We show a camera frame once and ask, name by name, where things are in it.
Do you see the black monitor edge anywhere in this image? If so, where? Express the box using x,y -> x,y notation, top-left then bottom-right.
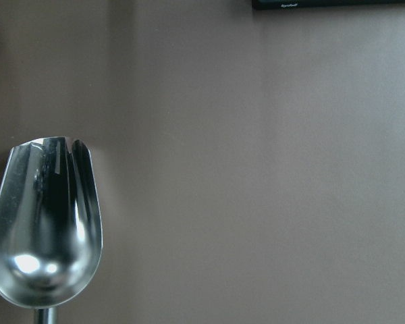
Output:
251,0 -> 405,10

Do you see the metal ice scoop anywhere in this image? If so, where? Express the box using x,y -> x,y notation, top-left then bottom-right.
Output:
0,136 -> 103,323

